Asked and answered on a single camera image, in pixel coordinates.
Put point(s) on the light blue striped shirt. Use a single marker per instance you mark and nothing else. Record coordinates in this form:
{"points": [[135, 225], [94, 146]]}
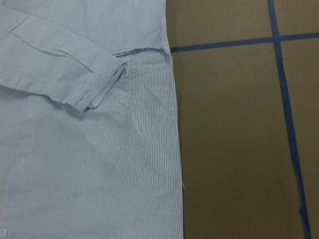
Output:
{"points": [[89, 145]]}

